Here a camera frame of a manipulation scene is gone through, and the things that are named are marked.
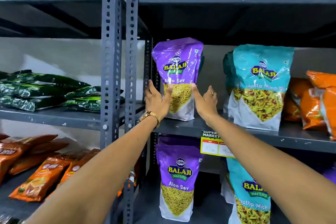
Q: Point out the person's right hand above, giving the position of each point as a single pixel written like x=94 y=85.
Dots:
x=207 y=107

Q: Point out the person's left hand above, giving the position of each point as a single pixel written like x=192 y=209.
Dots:
x=156 y=104

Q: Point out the person's left thumb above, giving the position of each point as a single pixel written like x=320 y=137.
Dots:
x=168 y=94

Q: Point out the person's right thumb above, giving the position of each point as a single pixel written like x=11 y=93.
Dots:
x=196 y=92

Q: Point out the purple snack packet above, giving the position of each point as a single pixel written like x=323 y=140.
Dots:
x=330 y=175
x=178 y=66
x=178 y=174

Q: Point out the person's left forearm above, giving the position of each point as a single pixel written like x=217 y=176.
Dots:
x=105 y=176

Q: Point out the person's right forearm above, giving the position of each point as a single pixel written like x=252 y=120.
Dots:
x=273 y=176

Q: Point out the gold wristwatch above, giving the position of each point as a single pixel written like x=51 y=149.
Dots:
x=151 y=116

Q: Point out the teal snack packet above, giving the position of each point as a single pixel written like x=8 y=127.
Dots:
x=262 y=87
x=246 y=189
x=227 y=71

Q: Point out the yellow shelf price tag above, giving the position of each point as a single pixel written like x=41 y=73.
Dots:
x=212 y=146

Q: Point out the orange snack packet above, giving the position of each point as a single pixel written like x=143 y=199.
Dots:
x=328 y=95
x=311 y=111
x=292 y=100

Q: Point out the white clear snack packet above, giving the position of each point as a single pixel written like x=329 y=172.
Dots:
x=226 y=192

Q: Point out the pile of dark green packets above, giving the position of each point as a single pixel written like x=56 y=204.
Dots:
x=39 y=91

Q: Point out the pile of orange pouches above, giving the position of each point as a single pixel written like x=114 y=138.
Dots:
x=39 y=174

